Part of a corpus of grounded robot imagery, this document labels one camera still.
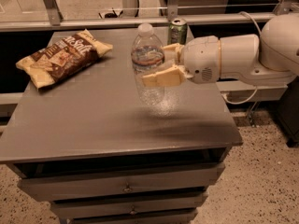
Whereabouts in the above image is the grey drawer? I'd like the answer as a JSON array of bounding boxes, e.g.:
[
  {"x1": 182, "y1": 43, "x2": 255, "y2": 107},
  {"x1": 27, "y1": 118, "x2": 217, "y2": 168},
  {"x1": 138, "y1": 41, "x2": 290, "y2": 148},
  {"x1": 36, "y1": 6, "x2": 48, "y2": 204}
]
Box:
[
  {"x1": 18, "y1": 162, "x2": 225, "y2": 202},
  {"x1": 50, "y1": 191, "x2": 207, "y2": 218},
  {"x1": 70, "y1": 208, "x2": 197, "y2": 224}
]

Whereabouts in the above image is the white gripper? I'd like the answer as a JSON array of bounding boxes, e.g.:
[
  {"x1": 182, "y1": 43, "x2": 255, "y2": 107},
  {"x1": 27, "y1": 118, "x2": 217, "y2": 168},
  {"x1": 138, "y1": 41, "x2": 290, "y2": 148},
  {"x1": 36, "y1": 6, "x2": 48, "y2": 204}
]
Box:
[{"x1": 141, "y1": 35, "x2": 221, "y2": 87}]

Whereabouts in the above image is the grey drawer cabinet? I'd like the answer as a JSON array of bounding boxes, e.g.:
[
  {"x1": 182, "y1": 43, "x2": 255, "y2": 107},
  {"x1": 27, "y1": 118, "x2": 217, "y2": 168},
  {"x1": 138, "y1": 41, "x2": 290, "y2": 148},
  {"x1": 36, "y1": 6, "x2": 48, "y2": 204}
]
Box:
[{"x1": 0, "y1": 26, "x2": 244, "y2": 224}]

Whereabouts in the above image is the clear plastic water bottle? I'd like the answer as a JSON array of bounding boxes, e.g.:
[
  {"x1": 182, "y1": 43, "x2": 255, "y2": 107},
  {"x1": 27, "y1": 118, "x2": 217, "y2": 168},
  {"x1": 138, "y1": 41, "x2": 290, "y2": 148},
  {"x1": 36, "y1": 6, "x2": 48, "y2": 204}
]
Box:
[{"x1": 131, "y1": 23, "x2": 164, "y2": 105}]

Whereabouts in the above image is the metal window railing frame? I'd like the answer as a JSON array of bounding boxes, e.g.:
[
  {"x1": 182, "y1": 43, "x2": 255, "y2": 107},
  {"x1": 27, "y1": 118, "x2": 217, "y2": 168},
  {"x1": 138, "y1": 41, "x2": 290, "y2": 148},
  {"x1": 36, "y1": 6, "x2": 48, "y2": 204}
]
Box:
[{"x1": 0, "y1": 0, "x2": 298, "y2": 32}]

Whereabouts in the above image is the middle grey drawer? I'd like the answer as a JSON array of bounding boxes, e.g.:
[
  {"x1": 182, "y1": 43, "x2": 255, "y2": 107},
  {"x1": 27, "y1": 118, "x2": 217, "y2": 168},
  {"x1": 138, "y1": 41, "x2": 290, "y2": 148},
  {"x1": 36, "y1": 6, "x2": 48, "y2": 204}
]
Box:
[{"x1": 50, "y1": 191, "x2": 207, "y2": 218}]

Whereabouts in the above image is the brown chip bag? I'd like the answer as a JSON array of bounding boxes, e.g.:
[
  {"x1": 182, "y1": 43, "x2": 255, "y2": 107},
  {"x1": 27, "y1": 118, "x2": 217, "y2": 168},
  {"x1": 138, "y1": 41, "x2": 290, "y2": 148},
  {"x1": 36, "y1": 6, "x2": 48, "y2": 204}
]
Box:
[{"x1": 16, "y1": 30, "x2": 113, "y2": 89}]

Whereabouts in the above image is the bottom grey drawer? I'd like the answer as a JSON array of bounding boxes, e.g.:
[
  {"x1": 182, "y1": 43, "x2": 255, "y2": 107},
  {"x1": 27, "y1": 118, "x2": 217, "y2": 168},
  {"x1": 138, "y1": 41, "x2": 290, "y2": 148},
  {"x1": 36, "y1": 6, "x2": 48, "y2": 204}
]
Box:
[{"x1": 70, "y1": 208, "x2": 197, "y2": 224}]

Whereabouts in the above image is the dark object behind glass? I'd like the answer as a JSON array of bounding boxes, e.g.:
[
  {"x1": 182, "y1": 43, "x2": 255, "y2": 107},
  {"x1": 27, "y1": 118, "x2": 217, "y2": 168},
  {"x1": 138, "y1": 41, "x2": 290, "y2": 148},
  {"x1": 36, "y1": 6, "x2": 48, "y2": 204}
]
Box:
[{"x1": 98, "y1": 9, "x2": 123, "y2": 19}]

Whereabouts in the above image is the green soda can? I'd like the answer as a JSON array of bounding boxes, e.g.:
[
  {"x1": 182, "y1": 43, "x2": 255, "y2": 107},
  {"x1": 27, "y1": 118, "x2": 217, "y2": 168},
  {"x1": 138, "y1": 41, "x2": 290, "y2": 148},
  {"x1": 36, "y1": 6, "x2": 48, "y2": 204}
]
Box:
[{"x1": 168, "y1": 18, "x2": 188, "y2": 45}]

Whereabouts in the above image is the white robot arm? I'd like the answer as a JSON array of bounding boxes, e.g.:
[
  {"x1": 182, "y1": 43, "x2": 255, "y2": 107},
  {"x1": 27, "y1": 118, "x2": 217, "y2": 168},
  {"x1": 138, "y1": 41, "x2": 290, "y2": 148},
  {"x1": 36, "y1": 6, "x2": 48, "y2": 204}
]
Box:
[{"x1": 142, "y1": 14, "x2": 299, "y2": 87}]

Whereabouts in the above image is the top grey drawer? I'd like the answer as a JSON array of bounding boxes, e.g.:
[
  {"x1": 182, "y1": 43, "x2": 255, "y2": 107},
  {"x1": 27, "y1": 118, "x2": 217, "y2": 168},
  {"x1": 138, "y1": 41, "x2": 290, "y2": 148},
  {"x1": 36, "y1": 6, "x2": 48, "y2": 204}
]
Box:
[{"x1": 18, "y1": 162, "x2": 225, "y2": 202}]

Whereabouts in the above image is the white cable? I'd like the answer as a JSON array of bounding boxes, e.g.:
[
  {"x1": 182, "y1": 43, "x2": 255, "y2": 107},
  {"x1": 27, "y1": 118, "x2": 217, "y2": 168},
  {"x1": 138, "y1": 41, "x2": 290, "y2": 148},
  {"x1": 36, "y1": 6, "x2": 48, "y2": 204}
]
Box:
[{"x1": 221, "y1": 11, "x2": 263, "y2": 105}]

